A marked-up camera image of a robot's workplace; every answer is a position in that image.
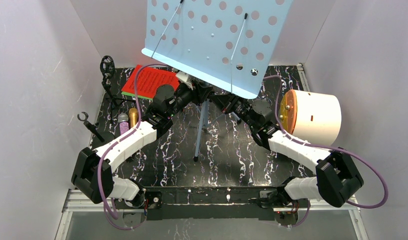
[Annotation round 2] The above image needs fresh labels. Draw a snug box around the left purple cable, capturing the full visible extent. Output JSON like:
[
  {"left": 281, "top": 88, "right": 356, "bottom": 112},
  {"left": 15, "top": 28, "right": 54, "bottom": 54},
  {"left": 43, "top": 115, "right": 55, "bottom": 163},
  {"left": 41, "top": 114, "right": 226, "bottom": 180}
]
[{"left": 96, "top": 63, "right": 168, "bottom": 232}]

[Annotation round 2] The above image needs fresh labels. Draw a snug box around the white drum orange head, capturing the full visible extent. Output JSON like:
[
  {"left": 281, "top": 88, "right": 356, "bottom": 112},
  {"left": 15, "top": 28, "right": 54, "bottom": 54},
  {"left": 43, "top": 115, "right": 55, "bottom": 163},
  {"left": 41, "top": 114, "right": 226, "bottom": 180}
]
[{"left": 278, "top": 89, "right": 342, "bottom": 146}]

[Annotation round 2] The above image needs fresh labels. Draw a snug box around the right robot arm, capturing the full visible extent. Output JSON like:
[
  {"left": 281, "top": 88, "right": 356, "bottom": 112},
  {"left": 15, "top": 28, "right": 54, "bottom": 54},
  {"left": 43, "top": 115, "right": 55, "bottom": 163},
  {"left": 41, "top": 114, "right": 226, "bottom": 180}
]
[{"left": 208, "top": 93, "right": 364, "bottom": 208}]

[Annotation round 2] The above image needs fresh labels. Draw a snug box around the green sheet music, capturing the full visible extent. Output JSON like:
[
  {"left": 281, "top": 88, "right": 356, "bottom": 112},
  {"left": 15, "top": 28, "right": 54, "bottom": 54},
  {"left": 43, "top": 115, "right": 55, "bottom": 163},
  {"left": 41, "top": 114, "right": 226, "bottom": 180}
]
[{"left": 121, "top": 92, "right": 154, "bottom": 100}]

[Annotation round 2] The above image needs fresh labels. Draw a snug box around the grey tripod music stand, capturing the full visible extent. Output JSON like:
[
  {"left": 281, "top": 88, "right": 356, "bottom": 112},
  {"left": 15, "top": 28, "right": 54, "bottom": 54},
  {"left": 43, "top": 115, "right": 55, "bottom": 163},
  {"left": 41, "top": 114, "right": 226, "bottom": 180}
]
[{"left": 141, "top": 0, "right": 295, "bottom": 163}]

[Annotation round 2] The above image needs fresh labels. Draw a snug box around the gold microphone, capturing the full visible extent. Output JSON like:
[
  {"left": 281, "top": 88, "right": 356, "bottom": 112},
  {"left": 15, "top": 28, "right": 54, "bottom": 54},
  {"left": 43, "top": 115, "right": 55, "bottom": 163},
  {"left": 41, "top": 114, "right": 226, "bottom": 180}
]
[{"left": 128, "top": 107, "right": 139, "bottom": 129}]

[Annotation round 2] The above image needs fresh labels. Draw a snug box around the purple cable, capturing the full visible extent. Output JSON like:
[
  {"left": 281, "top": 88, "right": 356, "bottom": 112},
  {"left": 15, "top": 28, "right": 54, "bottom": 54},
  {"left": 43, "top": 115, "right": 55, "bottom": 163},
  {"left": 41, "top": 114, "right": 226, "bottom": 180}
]
[
  {"left": 96, "top": 63, "right": 168, "bottom": 232},
  {"left": 263, "top": 75, "right": 389, "bottom": 229}
]

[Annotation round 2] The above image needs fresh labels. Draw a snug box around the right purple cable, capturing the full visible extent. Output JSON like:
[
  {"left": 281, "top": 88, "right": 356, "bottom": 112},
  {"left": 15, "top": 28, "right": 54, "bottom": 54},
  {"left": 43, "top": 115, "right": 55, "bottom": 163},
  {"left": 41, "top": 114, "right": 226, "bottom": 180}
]
[{"left": 263, "top": 75, "right": 389, "bottom": 229}]

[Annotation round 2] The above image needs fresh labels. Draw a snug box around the black round-base mic stand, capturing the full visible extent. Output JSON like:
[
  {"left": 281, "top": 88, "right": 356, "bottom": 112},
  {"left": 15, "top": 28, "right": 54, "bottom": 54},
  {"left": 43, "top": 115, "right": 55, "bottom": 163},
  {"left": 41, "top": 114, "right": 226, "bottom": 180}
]
[{"left": 77, "top": 111, "right": 105, "bottom": 143}]

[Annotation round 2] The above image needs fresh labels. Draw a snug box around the aluminium base frame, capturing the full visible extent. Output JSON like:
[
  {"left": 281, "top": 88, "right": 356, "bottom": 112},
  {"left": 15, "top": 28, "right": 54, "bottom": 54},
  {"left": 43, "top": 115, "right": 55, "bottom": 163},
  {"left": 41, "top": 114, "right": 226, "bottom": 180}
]
[{"left": 54, "top": 187, "right": 371, "bottom": 240}]

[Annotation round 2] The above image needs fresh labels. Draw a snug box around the purple glitter microphone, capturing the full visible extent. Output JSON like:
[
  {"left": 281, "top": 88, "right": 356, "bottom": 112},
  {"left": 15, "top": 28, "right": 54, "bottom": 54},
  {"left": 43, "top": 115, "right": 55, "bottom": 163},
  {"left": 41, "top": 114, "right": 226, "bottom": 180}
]
[{"left": 117, "top": 113, "right": 130, "bottom": 135}]

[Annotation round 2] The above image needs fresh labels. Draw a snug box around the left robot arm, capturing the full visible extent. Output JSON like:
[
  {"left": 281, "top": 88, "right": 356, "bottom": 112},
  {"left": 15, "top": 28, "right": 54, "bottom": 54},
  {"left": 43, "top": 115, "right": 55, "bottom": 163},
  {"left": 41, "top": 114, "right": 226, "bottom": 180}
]
[{"left": 71, "top": 81, "right": 214, "bottom": 204}]

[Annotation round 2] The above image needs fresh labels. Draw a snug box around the red sheet music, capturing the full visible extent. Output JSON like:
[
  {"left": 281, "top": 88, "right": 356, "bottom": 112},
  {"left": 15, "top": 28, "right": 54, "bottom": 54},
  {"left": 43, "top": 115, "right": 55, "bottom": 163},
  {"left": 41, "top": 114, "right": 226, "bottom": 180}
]
[{"left": 121, "top": 65, "right": 180, "bottom": 100}]

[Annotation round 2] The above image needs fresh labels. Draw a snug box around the black tripod mic stand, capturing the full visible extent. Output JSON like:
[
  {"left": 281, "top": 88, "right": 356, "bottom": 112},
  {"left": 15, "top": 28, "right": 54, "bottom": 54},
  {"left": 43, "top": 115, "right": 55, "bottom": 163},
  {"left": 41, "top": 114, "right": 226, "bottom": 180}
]
[{"left": 99, "top": 55, "right": 135, "bottom": 109}]

